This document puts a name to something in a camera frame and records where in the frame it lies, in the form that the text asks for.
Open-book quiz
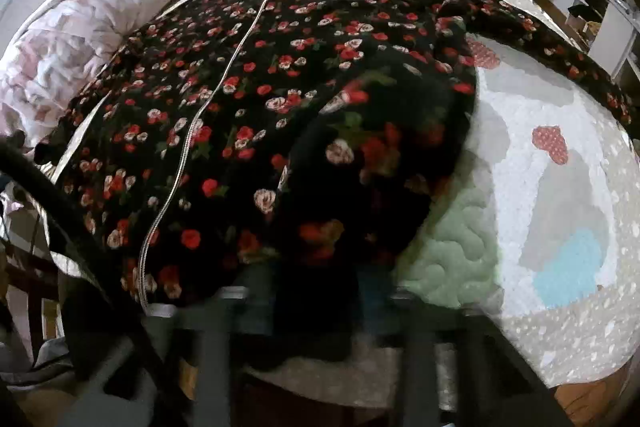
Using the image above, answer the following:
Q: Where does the black floral zip-up garment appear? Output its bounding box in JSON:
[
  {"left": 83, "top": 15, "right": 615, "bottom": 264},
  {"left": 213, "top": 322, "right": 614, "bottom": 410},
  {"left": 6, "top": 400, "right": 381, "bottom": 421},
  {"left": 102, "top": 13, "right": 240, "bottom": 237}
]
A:
[{"left": 35, "top": 0, "right": 633, "bottom": 373}]

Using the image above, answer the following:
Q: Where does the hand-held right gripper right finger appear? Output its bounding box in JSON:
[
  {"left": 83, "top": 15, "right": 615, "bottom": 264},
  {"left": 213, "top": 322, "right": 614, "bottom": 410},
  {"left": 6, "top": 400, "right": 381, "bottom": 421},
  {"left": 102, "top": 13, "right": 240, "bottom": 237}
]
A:
[{"left": 361, "top": 278, "right": 573, "bottom": 427}]

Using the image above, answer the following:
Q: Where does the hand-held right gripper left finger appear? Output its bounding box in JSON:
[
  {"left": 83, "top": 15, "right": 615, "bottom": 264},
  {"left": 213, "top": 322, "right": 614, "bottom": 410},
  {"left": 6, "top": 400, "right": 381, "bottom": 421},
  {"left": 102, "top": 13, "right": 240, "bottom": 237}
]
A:
[{"left": 67, "top": 286, "right": 281, "bottom": 427}]

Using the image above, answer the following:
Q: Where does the heart patterned quilted bedspread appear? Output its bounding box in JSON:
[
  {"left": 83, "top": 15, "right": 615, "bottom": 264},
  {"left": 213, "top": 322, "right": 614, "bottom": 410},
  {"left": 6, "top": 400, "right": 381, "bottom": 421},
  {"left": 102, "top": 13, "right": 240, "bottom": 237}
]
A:
[{"left": 50, "top": 0, "right": 640, "bottom": 408}]

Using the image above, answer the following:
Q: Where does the white storage shelf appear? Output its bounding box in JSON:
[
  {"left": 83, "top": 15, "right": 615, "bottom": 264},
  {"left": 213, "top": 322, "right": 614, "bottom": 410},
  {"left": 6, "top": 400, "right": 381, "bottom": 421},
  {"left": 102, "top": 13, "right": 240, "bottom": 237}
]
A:
[{"left": 565, "top": 0, "right": 640, "bottom": 95}]

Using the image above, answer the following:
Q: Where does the wooden chair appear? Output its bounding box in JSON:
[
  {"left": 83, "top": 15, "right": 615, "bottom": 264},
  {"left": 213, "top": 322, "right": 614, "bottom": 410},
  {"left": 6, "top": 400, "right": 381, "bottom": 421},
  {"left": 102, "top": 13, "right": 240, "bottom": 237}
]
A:
[{"left": 0, "top": 187, "right": 68, "bottom": 363}]

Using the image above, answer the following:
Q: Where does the black cable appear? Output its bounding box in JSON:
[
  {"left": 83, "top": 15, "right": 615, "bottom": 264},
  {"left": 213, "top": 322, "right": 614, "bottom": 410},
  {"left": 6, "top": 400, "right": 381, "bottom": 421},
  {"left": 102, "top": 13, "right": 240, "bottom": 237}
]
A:
[{"left": 0, "top": 142, "right": 193, "bottom": 427}]

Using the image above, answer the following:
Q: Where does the pink crumpled comforter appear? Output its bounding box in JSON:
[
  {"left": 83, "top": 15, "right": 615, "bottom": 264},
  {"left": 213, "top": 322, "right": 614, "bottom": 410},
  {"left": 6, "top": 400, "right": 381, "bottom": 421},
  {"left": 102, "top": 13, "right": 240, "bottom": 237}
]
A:
[{"left": 0, "top": 0, "right": 273, "bottom": 158}]

